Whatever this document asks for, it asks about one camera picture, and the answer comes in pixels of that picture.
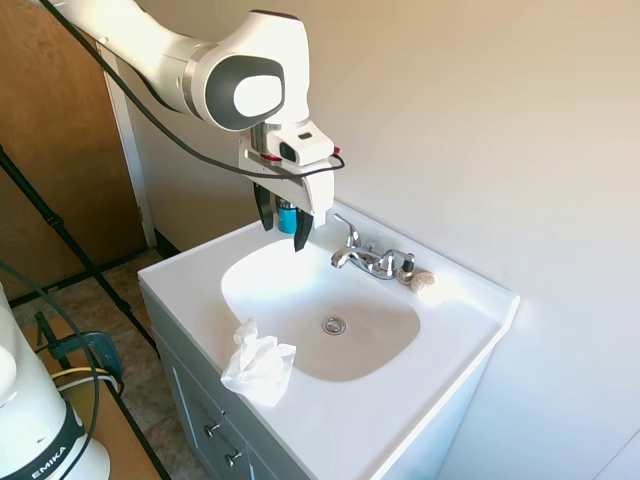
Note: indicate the black tripod stand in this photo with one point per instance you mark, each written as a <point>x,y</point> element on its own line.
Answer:
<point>60,225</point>

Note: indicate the chrome sink drain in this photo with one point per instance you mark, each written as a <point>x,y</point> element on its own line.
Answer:
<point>334,325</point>

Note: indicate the brown wooden door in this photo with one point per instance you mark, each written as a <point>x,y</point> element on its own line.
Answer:
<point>55,150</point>

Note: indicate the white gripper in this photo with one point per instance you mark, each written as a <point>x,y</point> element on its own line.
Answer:
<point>315,192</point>

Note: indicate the beige seashell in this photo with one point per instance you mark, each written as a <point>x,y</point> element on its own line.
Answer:
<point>421,281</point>

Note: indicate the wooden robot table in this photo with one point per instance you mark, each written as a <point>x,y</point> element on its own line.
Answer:
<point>115,440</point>

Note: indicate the white sink countertop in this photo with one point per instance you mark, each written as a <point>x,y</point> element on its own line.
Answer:
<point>350,415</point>

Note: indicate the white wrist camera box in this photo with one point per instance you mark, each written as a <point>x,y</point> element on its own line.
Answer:
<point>300,142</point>

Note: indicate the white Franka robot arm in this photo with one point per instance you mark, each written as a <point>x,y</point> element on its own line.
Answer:
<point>260,50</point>

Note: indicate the black C clamp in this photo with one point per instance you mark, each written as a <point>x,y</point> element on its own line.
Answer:
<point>100,345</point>

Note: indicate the white door frame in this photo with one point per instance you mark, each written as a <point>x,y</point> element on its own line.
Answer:
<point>131,165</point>

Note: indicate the chrome faucet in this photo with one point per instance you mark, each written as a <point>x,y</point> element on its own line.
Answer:
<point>367,257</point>

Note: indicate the blue bottle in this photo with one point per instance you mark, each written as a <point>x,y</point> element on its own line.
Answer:
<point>287,220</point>

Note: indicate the black baseboard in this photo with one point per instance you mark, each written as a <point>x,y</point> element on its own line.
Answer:
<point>167,242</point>

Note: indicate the white tissue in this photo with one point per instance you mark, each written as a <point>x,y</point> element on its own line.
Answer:
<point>260,365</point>

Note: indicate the grey vanity cabinet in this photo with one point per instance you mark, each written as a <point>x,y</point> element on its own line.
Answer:
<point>190,380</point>

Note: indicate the metal cabinet knob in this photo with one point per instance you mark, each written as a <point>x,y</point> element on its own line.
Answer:
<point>214,428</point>
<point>234,456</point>

